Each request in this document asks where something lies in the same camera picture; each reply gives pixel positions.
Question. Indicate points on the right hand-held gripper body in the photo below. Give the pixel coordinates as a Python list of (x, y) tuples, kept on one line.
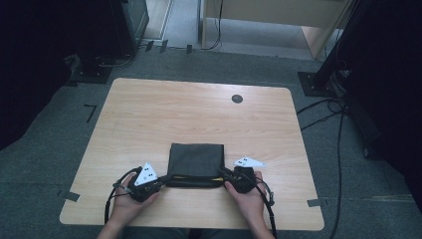
[(244, 181)]

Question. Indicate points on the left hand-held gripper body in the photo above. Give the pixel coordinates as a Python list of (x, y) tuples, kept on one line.
[(142, 189)]

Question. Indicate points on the dark grey cloth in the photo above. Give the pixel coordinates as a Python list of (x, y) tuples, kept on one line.
[(195, 161)]

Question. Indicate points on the person's left hand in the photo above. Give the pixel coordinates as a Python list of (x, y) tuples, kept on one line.
[(131, 207)]

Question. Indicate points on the person's right hand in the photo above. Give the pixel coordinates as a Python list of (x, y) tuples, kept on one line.
[(252, 204)]

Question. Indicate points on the person's dark trousers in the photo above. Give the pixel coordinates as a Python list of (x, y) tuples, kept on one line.
[(199, 234)]

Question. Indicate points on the grey tape patch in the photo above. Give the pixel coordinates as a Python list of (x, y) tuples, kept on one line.
[(314, 202), (72, 196)]

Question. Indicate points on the black round table grommet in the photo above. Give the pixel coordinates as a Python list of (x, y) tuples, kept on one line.
[(237, 99)]

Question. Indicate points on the black angled floor tape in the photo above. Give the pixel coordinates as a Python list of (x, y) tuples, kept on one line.
[(90, 111)]

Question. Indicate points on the black stand with square base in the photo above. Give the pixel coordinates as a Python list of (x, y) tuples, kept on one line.
[(320, 83)]

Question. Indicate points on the black flat stand base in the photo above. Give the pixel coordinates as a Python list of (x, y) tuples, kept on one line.
[(91, 73)]

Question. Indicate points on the black cabinet with screen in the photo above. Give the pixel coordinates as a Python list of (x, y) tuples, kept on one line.
[(131, 23)]

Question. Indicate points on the dark curtain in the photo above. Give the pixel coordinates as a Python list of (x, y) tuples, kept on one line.
[(391, 99), (36, 66)]

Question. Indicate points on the light wooden desk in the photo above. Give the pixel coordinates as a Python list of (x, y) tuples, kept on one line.
[(275, 11)]

